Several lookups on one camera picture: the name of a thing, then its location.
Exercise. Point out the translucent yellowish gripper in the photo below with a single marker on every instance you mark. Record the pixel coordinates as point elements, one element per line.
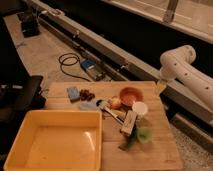
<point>160,86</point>

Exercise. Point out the dark red grape bunch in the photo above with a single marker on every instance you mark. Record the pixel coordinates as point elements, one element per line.
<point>86,95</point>

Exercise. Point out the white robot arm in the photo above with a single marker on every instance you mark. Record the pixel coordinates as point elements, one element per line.
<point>177,63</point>

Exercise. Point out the white cup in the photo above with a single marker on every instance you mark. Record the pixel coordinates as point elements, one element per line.
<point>140,108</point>

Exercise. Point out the orange bowl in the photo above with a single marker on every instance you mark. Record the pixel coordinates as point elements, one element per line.
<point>129,95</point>

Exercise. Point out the wooden block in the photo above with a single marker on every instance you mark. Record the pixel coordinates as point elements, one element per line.
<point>129,122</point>

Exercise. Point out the peach colored fruit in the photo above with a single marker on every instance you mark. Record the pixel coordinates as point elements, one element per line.
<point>115,102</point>

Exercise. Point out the wooden board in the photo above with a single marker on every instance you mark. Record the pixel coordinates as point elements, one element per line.
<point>160,154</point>

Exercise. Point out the blue electronic box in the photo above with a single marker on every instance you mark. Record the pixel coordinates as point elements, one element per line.
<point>87,64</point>

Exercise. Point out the light blue cloth piece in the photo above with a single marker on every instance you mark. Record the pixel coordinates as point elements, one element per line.
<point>87,106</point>

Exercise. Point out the blue sponge block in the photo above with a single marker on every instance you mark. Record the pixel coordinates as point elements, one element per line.
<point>73,94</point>

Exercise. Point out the yellow plastic tray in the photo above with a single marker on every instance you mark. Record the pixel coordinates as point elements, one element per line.
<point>57,140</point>

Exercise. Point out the black chair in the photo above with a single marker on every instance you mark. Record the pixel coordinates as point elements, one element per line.
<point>17,96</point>

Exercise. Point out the black device on floor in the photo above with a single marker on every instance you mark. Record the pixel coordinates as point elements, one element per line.
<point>29,24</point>

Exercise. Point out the black handled brush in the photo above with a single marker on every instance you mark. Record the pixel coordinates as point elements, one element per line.
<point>103,105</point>

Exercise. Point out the long metal rail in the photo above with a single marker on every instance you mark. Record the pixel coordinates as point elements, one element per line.
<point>134,33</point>

